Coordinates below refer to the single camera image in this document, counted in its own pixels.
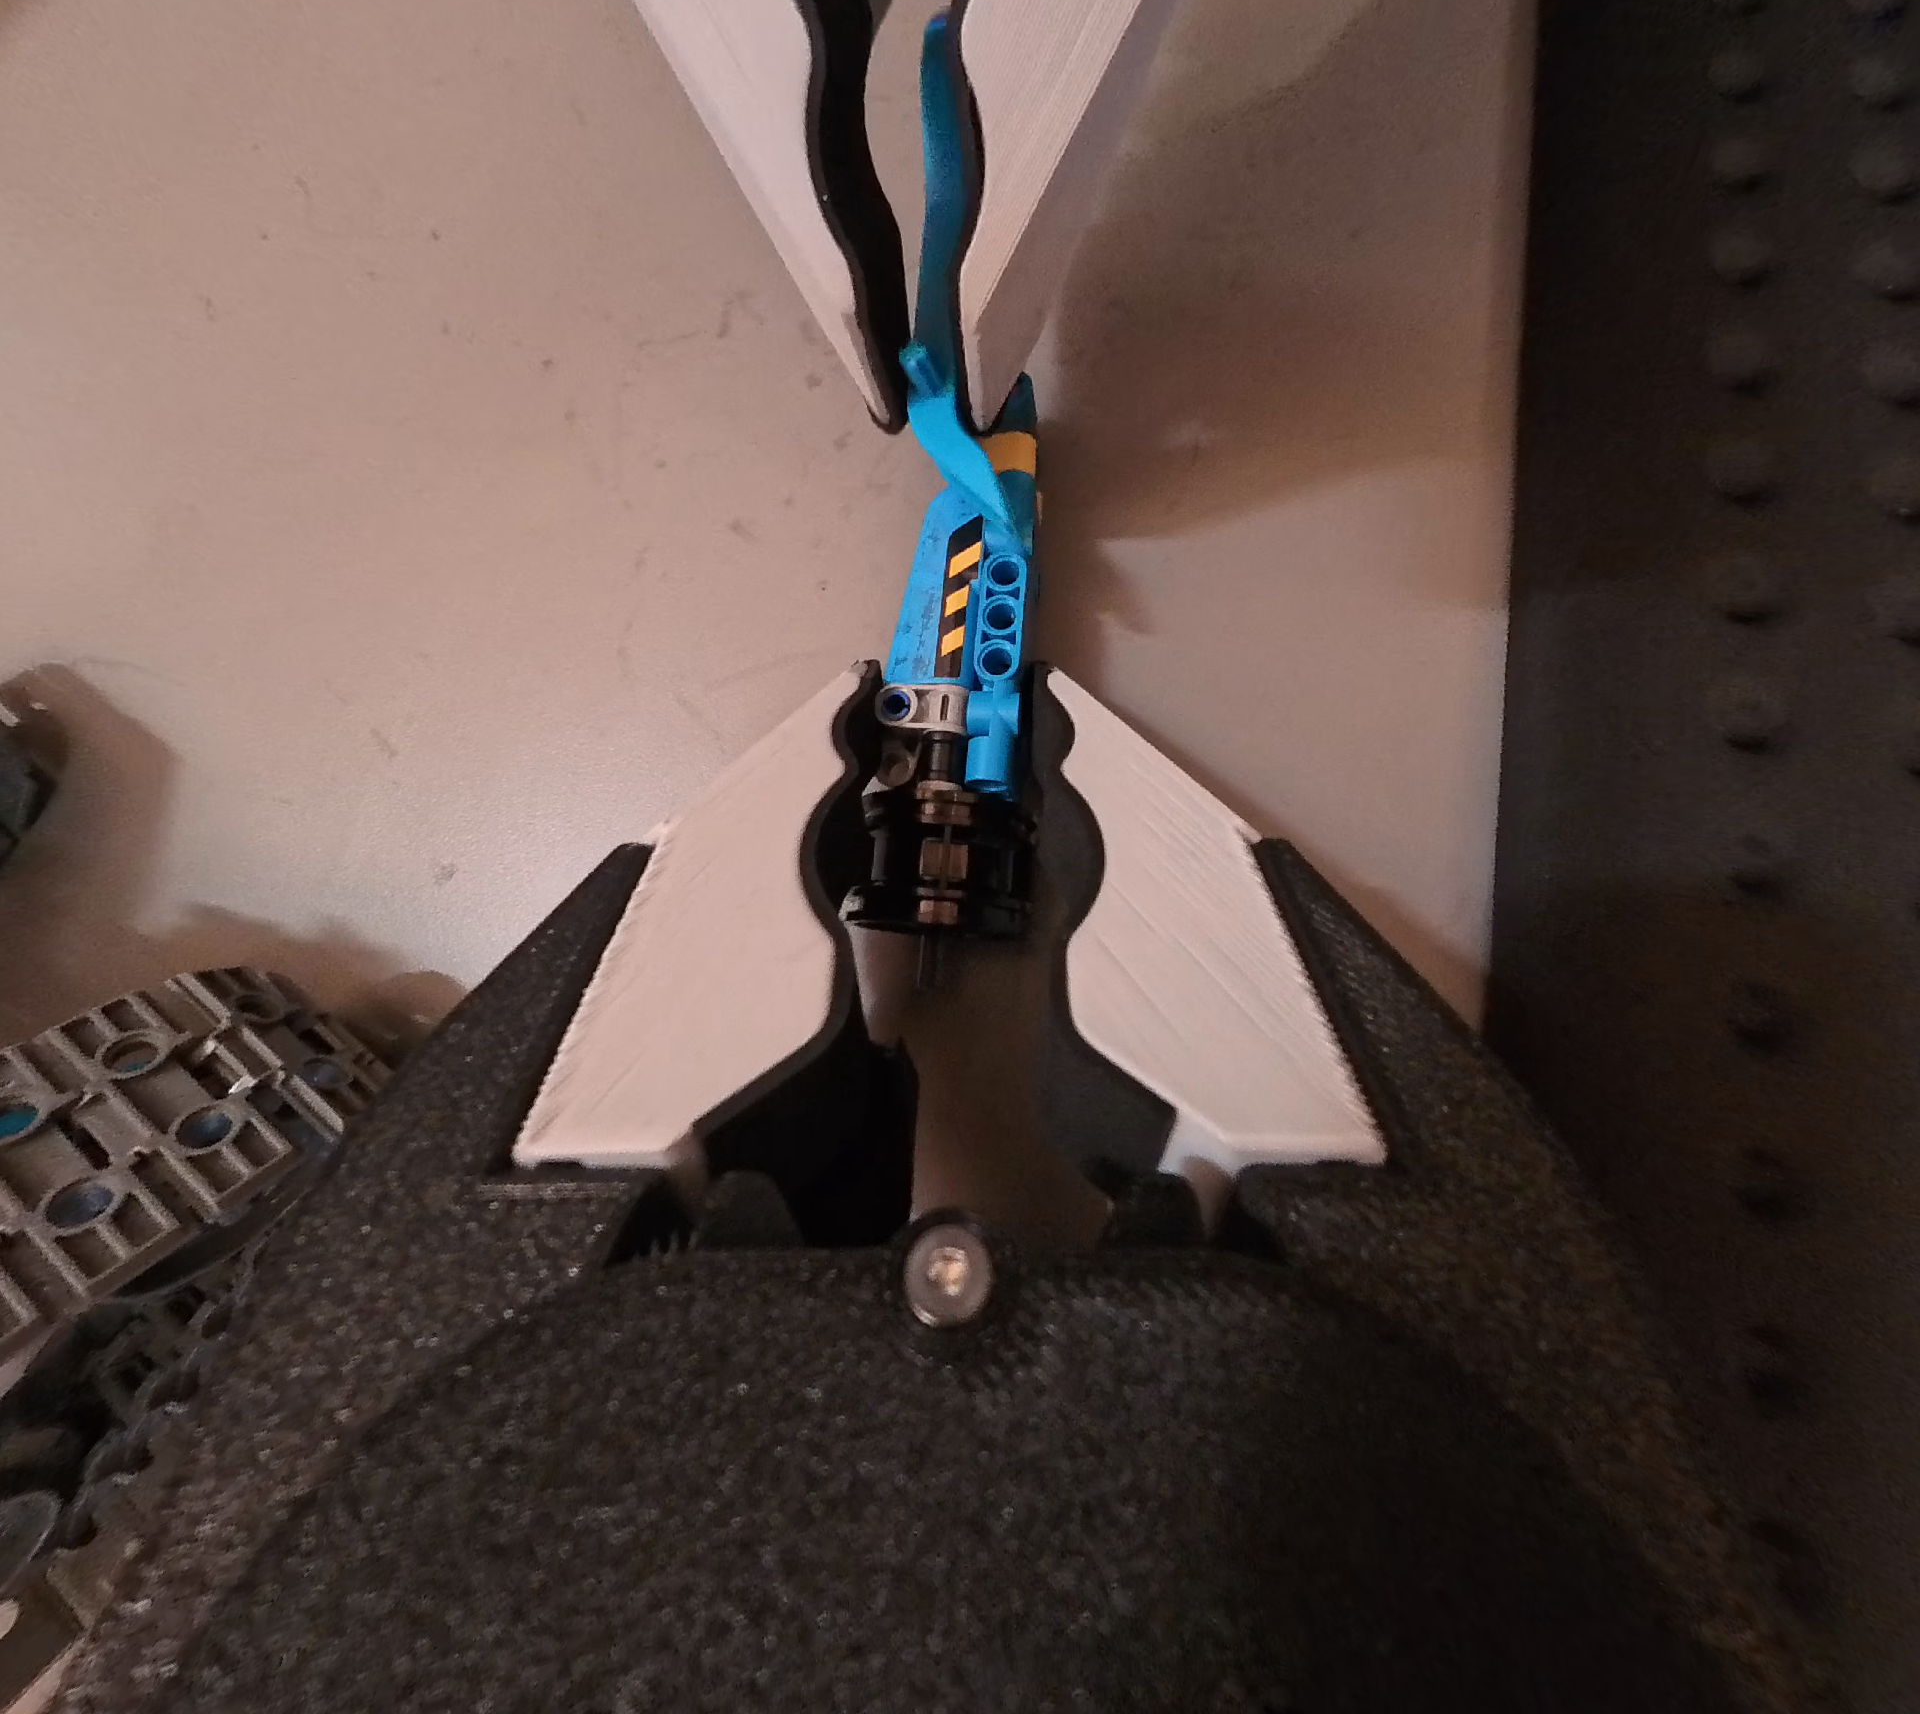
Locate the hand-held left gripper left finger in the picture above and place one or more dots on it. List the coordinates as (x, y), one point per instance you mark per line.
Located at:
(707, 981)

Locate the blue tracked toy robot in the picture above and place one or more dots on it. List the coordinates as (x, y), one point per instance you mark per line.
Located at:
(136, 1116)

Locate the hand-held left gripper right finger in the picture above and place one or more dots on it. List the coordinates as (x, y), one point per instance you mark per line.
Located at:
(1216, 995)

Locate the blue grey brick assembly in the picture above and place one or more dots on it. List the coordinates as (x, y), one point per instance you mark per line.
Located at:
(947, 635)

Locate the blue brick separator tool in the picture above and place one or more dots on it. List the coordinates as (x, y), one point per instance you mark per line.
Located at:
(940, 171)

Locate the white desk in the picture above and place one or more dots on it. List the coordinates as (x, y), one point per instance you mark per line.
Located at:
(375, 319)

